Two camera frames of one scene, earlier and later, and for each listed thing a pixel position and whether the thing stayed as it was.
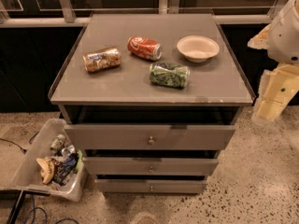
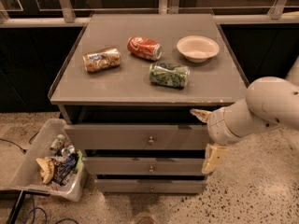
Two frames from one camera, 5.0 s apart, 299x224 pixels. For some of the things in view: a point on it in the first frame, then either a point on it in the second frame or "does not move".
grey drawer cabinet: [150, 100] does not move
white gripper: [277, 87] → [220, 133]
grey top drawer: [149, 137] does not move
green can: [169, 75] does not move
